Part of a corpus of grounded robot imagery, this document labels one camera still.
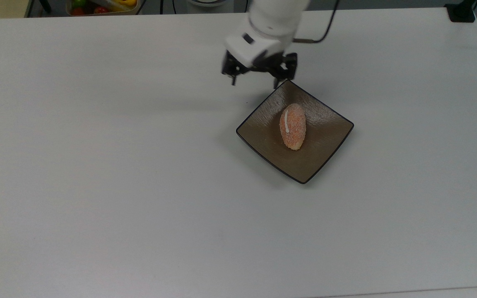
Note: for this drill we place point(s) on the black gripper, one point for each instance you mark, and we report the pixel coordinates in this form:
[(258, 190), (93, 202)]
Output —
[(269, 64)]

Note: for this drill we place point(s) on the orange oval bread roll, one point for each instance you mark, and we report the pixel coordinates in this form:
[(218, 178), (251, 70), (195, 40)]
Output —
[(293, 128)]

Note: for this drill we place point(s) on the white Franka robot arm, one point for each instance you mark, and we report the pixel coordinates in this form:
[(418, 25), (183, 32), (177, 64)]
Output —
[(271, 16)]

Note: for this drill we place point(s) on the brown square ceramic plate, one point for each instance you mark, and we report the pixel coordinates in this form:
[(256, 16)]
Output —
[(329, 132)]

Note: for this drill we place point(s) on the yellow toy fruit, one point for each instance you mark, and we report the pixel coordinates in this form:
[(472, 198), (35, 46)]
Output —
[(124, 3)]

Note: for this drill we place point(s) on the beige toy food tray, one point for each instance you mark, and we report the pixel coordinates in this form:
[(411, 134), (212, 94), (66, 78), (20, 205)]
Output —
[(118, 13)]

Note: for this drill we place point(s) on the red toy tomato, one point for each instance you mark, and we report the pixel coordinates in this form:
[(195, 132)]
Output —
[(101, 10), (77, 11)]

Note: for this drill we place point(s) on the green toy vegetable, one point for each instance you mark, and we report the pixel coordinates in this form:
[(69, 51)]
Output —
[(79, 3)]

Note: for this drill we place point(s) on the black stand base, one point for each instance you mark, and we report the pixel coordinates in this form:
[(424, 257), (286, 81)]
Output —
[(462, 14)]

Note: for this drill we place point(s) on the black stand leg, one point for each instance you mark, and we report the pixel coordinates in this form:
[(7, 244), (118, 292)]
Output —
[(46, 6)]

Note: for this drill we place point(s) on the white adjacent table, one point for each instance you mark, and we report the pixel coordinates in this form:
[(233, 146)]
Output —
[(429, 293)]

